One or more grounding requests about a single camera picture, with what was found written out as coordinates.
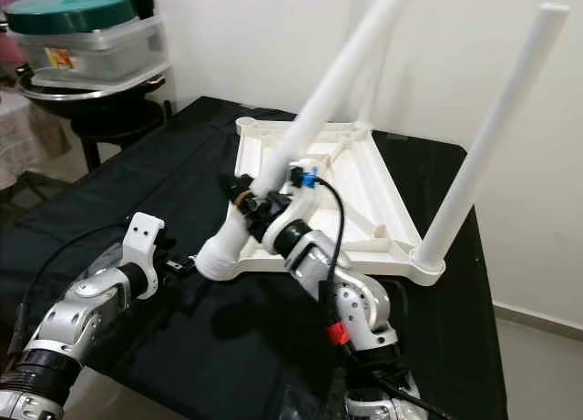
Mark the white plastic table top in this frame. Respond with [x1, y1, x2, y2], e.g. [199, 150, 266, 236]
[199, 117, 445, 287]

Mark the beige cloth covered bench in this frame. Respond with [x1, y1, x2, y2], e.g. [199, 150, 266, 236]
[0, 92, 56, 189]

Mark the green pot with lid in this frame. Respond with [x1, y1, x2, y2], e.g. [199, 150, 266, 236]
[5, 0, 138, 36]

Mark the black tablecloth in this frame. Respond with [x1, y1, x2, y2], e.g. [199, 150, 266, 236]
[0, 97, 506, 420]

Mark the black metal wok stand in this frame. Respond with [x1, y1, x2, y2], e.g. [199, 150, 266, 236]
[77, 124, 165, 170]

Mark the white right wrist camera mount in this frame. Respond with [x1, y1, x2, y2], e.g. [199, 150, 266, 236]
[287, 160, 329, 225]

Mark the black wok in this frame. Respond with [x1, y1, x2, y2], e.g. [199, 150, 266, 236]
[14, 65, 169, 140]

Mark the clear plastic storage box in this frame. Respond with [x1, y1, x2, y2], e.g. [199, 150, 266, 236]
[14, 15, 169, 88]

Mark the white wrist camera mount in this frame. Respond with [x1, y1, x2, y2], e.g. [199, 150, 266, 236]
[287, 160, 329, 225]
[121, 212, 167, 298]

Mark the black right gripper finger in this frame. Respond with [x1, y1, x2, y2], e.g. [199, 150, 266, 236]
[218, 172, 263, 211]

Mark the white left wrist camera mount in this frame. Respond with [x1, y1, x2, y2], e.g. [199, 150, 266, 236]
[121, 212, 167, 298]

